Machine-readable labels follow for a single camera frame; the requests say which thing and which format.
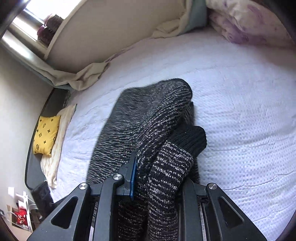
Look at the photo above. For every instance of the white dotted bed quilt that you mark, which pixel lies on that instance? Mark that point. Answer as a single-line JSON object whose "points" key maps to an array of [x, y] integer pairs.
{"points": [[244, 98]]}

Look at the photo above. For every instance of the black grey knit zip jacket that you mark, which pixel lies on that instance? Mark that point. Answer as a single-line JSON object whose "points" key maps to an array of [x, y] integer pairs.
{"points": [[156, 124]]}

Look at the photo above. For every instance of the purple floral folded quilt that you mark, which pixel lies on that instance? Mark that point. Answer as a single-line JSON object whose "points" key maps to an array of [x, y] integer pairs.
{"points": [[248, 22]]}

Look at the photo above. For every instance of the yellow patterned cushion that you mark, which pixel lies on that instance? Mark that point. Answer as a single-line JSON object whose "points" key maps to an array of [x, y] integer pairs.
{"points": [[45, 135]]}

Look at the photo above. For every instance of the dark jar right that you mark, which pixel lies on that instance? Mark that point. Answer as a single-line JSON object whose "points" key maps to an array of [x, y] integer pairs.
{"points": [[53, 22]]}

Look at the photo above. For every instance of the dark jar left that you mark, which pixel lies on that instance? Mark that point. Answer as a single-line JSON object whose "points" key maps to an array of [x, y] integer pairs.
{"points": [[45, 34]]}

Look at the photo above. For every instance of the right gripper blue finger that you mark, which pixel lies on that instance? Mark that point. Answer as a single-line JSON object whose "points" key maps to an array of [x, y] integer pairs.
{"points": [[108, 195]]}

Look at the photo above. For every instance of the dark bed headboard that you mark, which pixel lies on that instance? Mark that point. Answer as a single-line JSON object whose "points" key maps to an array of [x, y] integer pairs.
{"points": [[33, 173]]}

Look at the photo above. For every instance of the left beige green curtain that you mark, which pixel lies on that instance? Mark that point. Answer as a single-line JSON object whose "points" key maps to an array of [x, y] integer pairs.
{"points": [[57, 77]]}

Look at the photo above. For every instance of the beige green curtain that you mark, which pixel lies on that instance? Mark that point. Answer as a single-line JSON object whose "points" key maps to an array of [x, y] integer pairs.
{"points": [[194, 15], [57, 77]]}

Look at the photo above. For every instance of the red item on floor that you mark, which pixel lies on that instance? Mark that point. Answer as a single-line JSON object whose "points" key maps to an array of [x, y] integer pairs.
{"points": [[21, 217]]}

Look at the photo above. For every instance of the right beige green curtain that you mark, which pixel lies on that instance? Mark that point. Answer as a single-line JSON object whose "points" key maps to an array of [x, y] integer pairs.
{"points": [[194, 15]]}

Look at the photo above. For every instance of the dark jar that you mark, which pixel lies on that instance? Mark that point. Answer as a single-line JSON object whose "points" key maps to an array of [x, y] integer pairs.
{"points": [[53, 22], [45, 34]]}

